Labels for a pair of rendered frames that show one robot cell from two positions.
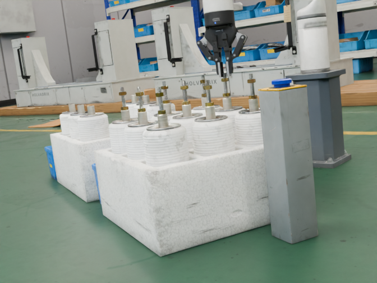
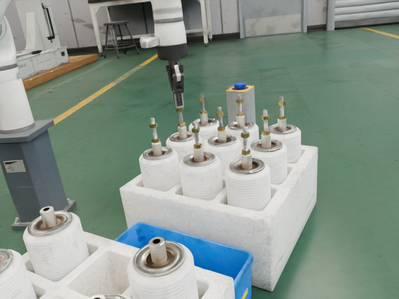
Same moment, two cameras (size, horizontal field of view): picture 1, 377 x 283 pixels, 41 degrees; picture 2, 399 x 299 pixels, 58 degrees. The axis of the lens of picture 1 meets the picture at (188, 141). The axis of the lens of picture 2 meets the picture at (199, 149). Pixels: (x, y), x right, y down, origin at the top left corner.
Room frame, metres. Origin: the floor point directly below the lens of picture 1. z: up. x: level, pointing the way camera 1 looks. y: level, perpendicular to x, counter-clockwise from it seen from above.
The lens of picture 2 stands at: (1.75, 0.68, 0.58)
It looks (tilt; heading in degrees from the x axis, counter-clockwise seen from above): 22 degrees down; 238
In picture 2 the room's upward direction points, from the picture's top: 6 degrees counter-clockwise
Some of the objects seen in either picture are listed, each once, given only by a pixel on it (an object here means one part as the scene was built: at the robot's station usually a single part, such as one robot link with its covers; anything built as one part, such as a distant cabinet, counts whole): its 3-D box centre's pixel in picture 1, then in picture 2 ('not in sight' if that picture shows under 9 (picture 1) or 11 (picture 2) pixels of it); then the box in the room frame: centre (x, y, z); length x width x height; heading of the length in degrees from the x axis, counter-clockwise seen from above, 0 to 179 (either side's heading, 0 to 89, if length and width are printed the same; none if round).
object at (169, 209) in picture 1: (194, 179); (227, 196); (1.25, -0.01, 0.09); 0.39 x 0.39 x 0.18; 26
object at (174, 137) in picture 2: (228, 109); (183, 136); (1.30, -0.11, 0.25); 0.08 x 0.08 x 0.01
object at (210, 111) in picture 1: (210, 113); (240, 121); (1.15, -0.06, 0.26); 0.02 x 0.02 x 0.03
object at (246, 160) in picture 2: (125, 116); (246, 160); (1.31, 0.15, 0.26); 0.02 x 0.02 x 0.03
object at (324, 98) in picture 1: (318, 118); (32, 174); (1.66, -0.44, 0.15); 0.15 x 0.15 x 0.30; 49
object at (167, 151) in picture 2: (206, 108); (157, 153); (1.41, -0.06, 0.25); 0.08 x 0.08 x 0.01
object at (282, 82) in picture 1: (281, 84); (240, 86); (1.02, -0.20, 0.32); 0.04 x 0.04 x 0.02
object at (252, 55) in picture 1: (251, 53); not in sight; (6.95, -0.98, 0.36); 0.50 x 0.38 x 0.21; 139
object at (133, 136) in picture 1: (148, 161); (267, 179); (1.20, 0.10, 0.16); 0.10 x 0.10 x 0.18
